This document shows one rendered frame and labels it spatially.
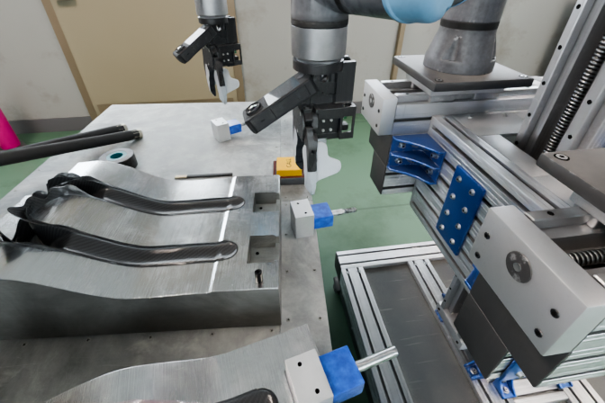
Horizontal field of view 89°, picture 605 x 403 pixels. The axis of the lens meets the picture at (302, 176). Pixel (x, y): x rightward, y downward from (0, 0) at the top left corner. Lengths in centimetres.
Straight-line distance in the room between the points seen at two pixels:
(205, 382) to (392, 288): 98
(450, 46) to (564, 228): 44
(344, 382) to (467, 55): 64
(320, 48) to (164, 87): 259
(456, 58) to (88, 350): 83
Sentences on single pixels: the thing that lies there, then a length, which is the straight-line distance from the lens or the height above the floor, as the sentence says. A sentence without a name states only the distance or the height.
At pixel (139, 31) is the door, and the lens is 288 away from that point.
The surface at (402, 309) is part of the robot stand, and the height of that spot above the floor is 21.
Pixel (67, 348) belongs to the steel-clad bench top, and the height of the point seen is 80.
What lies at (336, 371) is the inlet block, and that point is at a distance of 40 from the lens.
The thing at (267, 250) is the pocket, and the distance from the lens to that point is 50.
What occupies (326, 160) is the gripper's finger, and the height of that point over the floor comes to 98.
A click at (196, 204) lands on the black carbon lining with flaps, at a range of 59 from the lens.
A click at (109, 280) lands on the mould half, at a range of 50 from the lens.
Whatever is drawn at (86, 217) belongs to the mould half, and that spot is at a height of 92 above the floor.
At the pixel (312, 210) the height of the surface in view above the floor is 84.
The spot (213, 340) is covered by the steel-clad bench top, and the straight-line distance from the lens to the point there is 51.
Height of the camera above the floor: 124
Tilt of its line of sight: 35 degrees down
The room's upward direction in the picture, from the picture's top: straight up
